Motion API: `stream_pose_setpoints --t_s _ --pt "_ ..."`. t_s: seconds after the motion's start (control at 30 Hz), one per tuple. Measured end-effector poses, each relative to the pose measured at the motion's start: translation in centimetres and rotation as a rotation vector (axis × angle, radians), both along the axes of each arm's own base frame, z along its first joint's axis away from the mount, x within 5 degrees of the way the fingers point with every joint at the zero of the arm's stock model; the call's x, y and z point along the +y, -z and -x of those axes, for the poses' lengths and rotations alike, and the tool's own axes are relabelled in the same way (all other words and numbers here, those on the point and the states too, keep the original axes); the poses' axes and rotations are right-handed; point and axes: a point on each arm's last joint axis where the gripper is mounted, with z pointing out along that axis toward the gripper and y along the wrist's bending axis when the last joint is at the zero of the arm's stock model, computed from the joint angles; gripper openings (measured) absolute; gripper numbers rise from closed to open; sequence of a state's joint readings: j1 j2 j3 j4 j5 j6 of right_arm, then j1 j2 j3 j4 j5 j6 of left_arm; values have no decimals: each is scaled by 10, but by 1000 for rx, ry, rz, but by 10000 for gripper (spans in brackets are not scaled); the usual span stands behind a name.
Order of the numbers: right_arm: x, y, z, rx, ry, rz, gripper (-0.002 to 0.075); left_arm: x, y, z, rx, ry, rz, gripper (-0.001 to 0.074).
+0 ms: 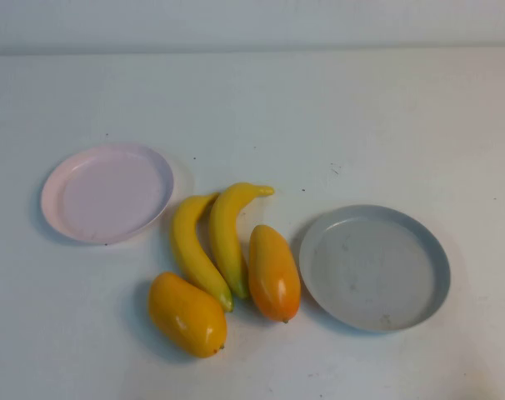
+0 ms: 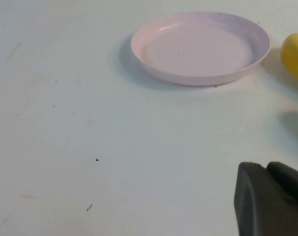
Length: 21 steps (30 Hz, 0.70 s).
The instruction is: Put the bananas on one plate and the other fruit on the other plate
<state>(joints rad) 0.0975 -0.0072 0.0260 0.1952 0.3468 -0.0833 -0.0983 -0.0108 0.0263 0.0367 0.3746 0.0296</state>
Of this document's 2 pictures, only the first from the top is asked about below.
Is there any grey-blue round plate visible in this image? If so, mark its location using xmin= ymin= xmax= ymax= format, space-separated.
xmin=298 ymin=203 xmax=452 ymax=333

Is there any orange plastic mango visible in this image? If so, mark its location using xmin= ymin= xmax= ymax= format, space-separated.
xmin=247 ymin=224 xmax=302 ymax=324

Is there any yellow plastic mango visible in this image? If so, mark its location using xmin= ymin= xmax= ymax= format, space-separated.
xmin=147 ymin=271 xmax=228 ymax=359

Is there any yellow plastic banana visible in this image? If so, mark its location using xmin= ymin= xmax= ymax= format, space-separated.
xmin=207 ymin=182 xmax=276 ymax=300
xmin=170 ymin=192 xmax=235 ymax=313

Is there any pink round plate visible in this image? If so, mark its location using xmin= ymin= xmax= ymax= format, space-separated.
xmin=41 ymin=142 xmax=175 ymax=246

